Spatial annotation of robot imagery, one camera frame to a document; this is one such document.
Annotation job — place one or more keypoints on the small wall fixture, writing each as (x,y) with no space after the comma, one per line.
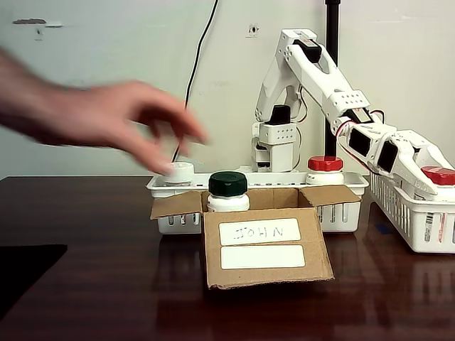
(253,30)

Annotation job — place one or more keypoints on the person's bare hand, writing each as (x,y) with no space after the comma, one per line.
(117,117)

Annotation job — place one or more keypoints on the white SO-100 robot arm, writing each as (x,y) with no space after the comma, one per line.
(313,78)

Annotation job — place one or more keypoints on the cardboard box with white labels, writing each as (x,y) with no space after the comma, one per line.
(270,270)

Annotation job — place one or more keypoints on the white bottle with green cap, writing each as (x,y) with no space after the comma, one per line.
(227,188)

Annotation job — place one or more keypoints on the blue tape strip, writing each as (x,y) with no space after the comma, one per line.
(383,229)

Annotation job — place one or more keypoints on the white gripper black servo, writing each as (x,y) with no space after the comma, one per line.
(409,164)

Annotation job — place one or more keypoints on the black vertical pole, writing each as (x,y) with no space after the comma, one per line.
(332,71)

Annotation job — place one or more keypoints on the white bottle with red cap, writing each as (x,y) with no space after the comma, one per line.
(440,175)
(325,167)

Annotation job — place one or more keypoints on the white mesh plastic basket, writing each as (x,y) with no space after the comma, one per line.
(394,220)

